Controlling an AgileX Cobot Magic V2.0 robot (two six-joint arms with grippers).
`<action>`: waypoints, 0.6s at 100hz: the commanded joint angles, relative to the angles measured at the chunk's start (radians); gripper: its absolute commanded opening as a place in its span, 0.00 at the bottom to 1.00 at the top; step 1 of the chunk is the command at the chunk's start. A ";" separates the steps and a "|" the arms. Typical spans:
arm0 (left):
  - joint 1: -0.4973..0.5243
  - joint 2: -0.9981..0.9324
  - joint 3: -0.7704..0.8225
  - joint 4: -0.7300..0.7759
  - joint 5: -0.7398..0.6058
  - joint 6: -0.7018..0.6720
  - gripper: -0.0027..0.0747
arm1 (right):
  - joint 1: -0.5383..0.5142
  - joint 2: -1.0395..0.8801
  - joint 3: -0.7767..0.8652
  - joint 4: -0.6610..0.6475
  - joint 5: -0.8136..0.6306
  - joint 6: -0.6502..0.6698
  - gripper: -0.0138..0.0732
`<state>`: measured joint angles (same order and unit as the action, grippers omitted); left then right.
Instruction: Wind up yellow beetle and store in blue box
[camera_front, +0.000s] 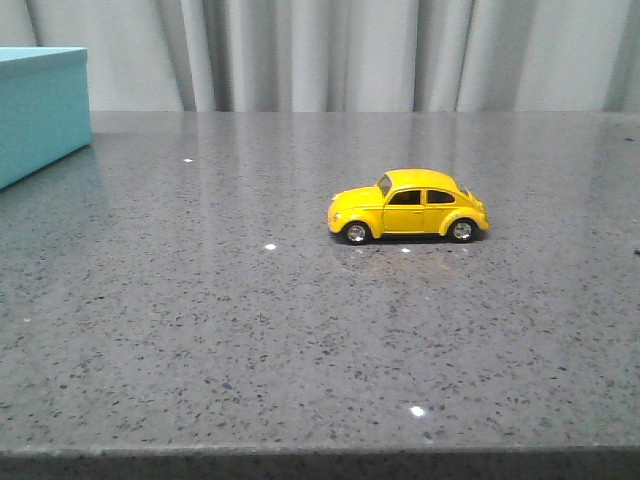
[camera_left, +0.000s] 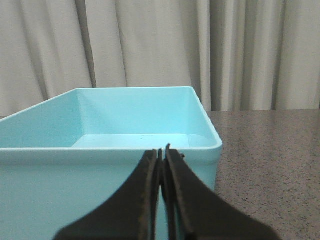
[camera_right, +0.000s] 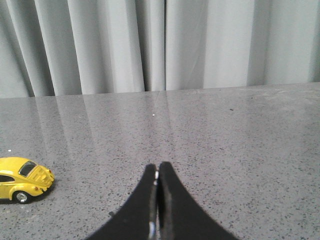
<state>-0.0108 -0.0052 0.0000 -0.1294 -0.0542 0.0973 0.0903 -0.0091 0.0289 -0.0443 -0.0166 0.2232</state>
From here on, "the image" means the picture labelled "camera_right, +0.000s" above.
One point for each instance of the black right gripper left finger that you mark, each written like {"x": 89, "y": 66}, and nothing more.
{"x": 136, "y": 219}

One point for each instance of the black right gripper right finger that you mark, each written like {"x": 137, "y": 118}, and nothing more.
{"x": 180, "y": 217}

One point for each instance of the yellow toy beetle car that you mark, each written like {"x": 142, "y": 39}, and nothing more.
{"x": 21, "y": 179}

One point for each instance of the grey pleated curtain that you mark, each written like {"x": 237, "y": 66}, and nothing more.
{"x": 70, "y": 47}

